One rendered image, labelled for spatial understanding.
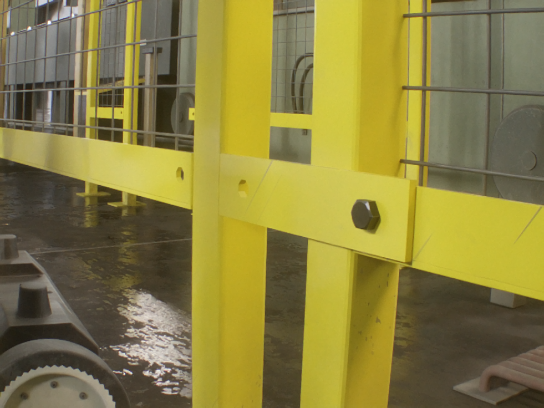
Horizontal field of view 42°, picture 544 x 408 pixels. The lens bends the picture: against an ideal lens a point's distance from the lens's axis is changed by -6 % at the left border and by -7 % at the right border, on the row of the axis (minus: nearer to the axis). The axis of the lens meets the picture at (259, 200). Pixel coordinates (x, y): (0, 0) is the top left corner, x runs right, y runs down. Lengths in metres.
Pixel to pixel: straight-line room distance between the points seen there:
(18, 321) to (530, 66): 1.92
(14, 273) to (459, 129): 1.79
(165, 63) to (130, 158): 3.62
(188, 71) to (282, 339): 2.72
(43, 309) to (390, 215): 0.58
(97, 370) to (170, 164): 0.30
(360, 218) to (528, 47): 2.04
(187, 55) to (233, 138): 3.50
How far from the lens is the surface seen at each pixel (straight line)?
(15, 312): 0.98
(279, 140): 3.41
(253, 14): 0.63
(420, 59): 2.24
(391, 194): 0.46
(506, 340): 1.62
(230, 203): 0.60
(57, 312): 0.97
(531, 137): 2.41
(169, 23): 4.37
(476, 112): 2.60
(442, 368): 1.42
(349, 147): 0.50
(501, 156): 2.48
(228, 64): 0.62
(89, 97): 3.75
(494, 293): 1.91
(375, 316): 0.53
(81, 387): 0.90
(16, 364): 0.87
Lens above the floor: 0.49
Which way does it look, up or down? 8 degrees down
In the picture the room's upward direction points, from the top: 2 degrees clockwise
